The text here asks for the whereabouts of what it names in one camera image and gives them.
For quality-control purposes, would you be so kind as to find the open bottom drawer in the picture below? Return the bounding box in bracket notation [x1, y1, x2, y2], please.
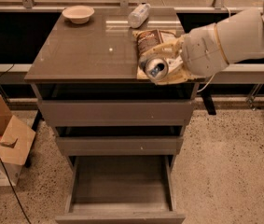
[55, 156, 185, 224]

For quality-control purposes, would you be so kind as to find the brown chip bag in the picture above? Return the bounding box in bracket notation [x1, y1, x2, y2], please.
[132, 29, 177, 78]

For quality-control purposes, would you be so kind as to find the grey middle drawer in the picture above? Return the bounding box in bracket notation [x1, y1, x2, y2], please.
[56, 126, 183, 156]

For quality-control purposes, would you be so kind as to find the black cable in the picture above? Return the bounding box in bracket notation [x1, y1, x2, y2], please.
[0, 124, 33, 224]

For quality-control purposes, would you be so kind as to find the grey top drawer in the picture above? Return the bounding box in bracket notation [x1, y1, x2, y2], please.
[38, 101, 193, 127]

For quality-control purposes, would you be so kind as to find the grey drawer cabinet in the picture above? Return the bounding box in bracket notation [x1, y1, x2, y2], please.
[24, 7, 206, 224]

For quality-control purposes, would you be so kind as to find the silver redbull can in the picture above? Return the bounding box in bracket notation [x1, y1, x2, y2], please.
[145, 58, 169, 81]

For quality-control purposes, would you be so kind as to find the cardboard box left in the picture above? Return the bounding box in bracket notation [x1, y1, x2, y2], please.
[0, 96, 35, 187]

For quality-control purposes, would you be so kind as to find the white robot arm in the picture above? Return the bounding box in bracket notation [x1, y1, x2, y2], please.
[138, 2, 264, 85]

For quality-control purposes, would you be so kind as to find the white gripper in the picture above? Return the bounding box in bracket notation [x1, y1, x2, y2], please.
[139, 23, 229, 85]

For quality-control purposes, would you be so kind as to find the clear plastic water bottle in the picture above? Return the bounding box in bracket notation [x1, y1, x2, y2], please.
[128, 4, 150, 28]

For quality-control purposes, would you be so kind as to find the grey drawer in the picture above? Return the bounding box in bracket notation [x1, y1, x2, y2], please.
[56, 126, 183, 156]
[38, 101, 193, 127]

